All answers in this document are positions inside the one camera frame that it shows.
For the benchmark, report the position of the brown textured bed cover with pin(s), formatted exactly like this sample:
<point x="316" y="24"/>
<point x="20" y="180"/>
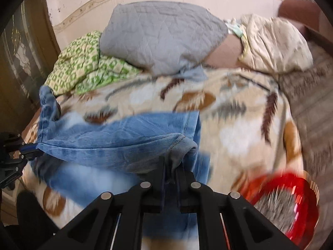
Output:
<point x="312" y="96"/>

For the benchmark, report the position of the red cloth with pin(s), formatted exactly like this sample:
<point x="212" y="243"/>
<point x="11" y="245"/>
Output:
<point x="299" y="187"/>

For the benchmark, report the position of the brown cushion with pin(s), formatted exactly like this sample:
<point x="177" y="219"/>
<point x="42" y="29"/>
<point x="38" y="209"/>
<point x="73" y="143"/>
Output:
<point x="226" y="52"/>

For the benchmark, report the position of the beige feather print blanket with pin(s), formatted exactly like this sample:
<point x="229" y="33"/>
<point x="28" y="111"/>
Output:
<point x="242" y="125"/>

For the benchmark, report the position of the wooden door with glass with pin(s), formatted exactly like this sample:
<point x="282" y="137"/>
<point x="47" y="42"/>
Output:
<point x="23" y="57"/>

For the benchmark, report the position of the green patterned blanket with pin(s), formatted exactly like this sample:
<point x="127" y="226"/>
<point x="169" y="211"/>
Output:
<point x="78" y="65"/>

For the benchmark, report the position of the beige quilted pillow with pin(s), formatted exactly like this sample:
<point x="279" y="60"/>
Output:
<point x="275" y="44"/>

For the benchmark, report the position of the small pale green cloth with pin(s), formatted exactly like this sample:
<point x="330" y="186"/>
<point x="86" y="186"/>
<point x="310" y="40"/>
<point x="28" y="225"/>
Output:
<point x="235" y="28"/>

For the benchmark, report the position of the blue denim pants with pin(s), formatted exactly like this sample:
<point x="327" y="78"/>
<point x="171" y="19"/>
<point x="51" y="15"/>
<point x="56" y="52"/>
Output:
<point x="117" y="140"/>

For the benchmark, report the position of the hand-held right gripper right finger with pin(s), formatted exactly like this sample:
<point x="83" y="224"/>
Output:
<point x="180" y="187"/>

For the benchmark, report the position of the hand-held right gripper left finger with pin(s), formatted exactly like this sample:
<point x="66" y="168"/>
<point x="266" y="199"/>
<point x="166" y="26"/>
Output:
<point x="162" y="187"/>

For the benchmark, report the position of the grey folded cloth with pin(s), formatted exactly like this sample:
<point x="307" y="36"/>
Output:
<point x="161" y="33"/>

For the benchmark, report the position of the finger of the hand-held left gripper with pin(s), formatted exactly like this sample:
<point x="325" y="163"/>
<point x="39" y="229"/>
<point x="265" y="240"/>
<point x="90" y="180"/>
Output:
<point x="15" y="165"/>
<point x="28" y="148"/>

